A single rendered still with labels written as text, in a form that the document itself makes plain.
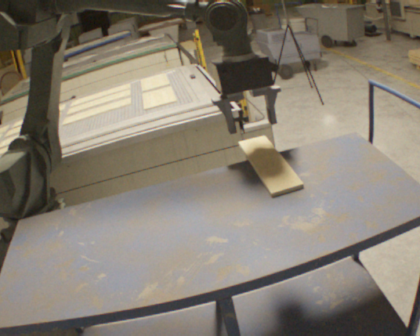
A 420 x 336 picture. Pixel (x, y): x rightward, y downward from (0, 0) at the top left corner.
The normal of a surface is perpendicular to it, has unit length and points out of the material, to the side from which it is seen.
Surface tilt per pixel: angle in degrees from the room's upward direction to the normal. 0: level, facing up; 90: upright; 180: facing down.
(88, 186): 90
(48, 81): 90
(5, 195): 90
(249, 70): 90
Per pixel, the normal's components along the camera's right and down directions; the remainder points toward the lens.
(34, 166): 0.94, -0.04
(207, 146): 0.15, 0.42
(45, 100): -0.25, 0.34
